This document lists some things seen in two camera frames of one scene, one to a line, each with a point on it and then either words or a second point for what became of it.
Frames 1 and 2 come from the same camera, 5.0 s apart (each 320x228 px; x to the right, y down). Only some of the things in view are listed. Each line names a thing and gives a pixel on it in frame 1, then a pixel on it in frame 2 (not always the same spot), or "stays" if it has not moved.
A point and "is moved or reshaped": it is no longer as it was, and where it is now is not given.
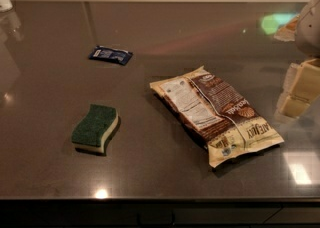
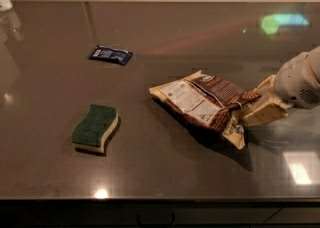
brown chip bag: (214, 117) is moved or reshaped
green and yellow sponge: (93, 130) stays
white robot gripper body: (309, 30) to (295, 80)
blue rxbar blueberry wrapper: (114, 55) stays
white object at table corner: (5, 1) stays
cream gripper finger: (291, 75) to (266, 85)
